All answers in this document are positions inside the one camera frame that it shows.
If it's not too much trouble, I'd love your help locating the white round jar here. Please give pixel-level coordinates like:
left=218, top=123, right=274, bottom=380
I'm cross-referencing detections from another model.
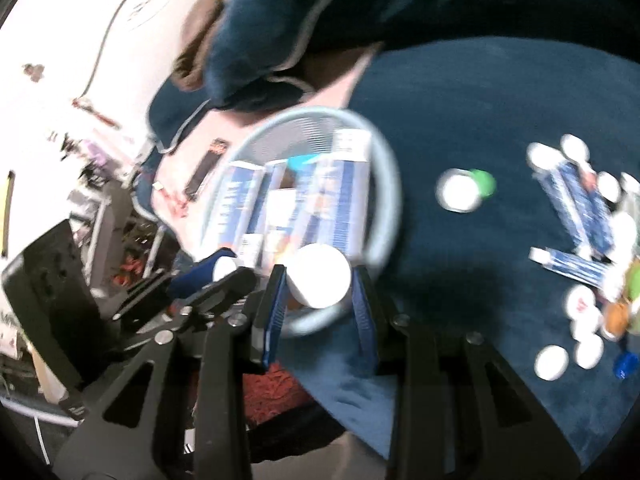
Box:
left=284, top=243, right=352, bottom=310

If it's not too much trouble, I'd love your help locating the light blue mesh basket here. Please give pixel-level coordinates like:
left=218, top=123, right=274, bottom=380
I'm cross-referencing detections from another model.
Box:
left=198, top=106, right=401, bottom=338

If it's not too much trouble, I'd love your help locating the clear round lid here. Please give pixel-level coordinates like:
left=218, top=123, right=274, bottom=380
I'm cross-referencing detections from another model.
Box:
left=435, top=168, right=482, bottom=214

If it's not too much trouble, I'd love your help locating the green bottle cap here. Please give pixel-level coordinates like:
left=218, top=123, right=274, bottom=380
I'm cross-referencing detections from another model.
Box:
left=471, top=169, right=497, bottom=198

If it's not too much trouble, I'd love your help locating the white chess piece disc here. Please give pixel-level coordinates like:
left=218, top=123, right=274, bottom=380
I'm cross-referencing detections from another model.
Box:
left=564, top=285, right=596, bottom=320

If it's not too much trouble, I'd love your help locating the blue ointment tube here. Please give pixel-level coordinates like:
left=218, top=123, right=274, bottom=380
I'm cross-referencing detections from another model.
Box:
left=528, top=247, right=612, bottom=287
left=534, top=167, right=592, bottom=260
left=560, top=160, right=614, bottom=257

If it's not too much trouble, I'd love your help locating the white round cap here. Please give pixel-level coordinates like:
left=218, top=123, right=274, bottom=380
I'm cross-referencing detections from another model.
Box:
left=560, top=133, right=590, bottom=164
left=526, top=142, right=564, bottom=171

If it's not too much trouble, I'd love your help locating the dark blue fleece blanket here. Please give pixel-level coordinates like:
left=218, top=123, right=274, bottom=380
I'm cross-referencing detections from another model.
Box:
left=144, top=0, right=640, bottom=151

